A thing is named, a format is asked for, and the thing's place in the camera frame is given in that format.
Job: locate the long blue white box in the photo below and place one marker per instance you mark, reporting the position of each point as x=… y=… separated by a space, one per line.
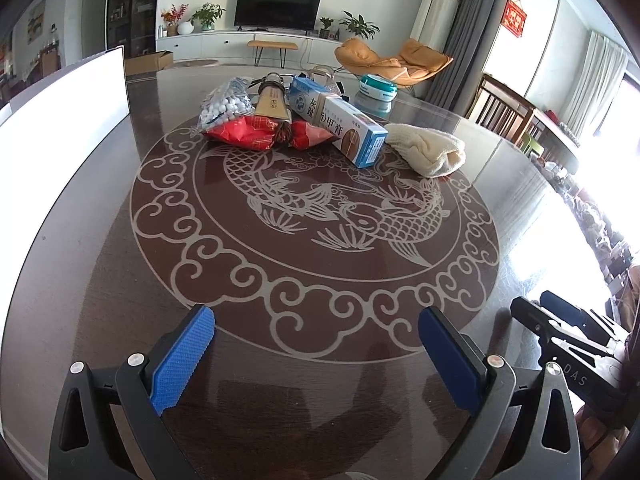
x=350 y=132

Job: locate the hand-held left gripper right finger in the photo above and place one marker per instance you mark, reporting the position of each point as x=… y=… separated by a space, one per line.
x=450 y=360

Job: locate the framed wall painting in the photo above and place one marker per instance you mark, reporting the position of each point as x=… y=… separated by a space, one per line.
x=36 y=20

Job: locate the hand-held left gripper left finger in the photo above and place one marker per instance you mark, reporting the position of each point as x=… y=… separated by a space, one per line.
x=182 y=355

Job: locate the red snack packet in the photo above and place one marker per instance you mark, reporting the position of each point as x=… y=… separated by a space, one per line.
x=310 y=135
x=240 y=132

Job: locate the white door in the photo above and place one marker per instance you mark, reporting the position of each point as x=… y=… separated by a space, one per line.
x=95 y=15

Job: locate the cluttered sideboard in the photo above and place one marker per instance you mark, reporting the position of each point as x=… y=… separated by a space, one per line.
x=585 y=195

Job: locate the bushy green potted plant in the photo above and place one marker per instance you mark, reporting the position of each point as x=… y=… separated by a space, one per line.
x=207 y=15

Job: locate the white round vase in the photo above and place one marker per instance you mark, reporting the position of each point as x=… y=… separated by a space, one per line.
x=185 y=27

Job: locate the bag of white balls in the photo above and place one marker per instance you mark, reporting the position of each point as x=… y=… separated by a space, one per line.
x=225 y=105

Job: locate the dark glass display cabinet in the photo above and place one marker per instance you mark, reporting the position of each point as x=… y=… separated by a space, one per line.
x=135 y=5

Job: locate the clear hair claw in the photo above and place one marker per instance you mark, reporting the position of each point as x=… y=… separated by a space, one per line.
x=320 y=74

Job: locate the small green potted plant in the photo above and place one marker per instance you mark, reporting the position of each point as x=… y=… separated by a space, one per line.
x=325 y=25

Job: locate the wooden bench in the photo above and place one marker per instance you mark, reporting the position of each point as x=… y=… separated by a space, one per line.
x=272 y=43

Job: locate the cream knitted hat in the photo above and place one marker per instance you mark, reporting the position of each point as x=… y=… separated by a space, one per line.
x=425 y=150

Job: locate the broad leaf potted plant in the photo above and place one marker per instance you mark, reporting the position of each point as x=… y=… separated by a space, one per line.
x=357 y=25

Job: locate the orange lounge chair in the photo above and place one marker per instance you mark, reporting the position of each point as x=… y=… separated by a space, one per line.
x=380 y=62

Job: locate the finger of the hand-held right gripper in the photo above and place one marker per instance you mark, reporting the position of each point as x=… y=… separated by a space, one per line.
x=527 y=315
x=562 y=306

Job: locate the teal white round tub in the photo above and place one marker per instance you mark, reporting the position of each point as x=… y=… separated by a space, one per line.
x=377 y=87

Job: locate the person's right hand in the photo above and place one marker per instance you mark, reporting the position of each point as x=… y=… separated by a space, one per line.
x=600 y=435

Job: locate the red flower bouquet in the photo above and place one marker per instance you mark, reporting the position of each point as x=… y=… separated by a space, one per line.
x=172 y=15

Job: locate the white television cabinet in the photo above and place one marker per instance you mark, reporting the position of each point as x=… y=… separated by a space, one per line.
x=215 y=45

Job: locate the red wall hanging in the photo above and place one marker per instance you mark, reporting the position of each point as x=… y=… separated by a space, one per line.
x=515 y=17

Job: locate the white sheer curtain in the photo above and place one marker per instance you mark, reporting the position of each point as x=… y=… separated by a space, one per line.
x=595 y=85

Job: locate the dark wooden chair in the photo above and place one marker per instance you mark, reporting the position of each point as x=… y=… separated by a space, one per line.
x=500 y=110

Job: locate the tan cardboard box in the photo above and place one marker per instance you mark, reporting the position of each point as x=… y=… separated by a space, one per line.
x=272 y=102

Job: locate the black television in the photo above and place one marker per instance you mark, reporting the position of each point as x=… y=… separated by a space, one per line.
x=277 y=7

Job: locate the grey curtain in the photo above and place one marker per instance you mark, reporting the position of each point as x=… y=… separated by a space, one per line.
x=475 y=35

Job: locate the covered standing air conditioner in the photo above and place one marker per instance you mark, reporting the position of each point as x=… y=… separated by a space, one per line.
x=435 y=10

